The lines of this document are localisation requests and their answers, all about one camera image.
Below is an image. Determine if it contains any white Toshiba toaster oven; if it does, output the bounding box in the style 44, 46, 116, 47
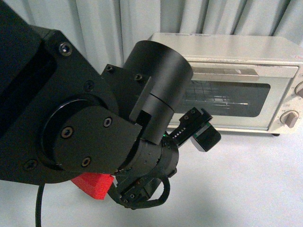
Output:
151, 33, 303, 134

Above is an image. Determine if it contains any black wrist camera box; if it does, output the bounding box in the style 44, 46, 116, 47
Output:
190, 124, 221, 152

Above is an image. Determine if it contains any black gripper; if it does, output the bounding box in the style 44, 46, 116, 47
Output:
108, 107, 212, 209

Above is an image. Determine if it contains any lower beige oven knob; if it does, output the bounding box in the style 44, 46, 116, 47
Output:
280, 110, 299, 129

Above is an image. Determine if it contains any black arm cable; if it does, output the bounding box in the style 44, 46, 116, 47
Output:
35, 183, 46, 227

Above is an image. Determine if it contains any red plastic block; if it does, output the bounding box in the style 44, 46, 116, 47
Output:
71, 173, 114, 200

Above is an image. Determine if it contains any beige oven knob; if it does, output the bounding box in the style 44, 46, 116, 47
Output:
294, 82, 303, 98
280, 110, 299, 129

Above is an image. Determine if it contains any oven glass door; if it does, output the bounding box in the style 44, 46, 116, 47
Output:
169, 62, 299, 131

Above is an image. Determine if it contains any upper beige oven knob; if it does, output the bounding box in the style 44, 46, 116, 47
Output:
294, 82, 303, 98

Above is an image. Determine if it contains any white pleated curtain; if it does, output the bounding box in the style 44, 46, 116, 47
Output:
8, 0, 303, 71

